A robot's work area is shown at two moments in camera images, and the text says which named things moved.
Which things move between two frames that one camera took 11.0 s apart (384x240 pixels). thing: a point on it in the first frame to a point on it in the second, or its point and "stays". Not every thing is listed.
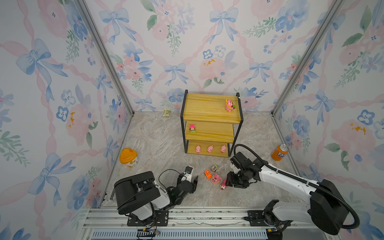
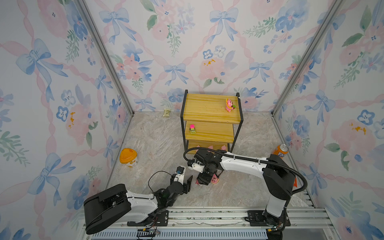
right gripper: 230,181 to 202,180
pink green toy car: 192,129 stays
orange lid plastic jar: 128,156 stays
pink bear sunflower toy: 229,105 stays
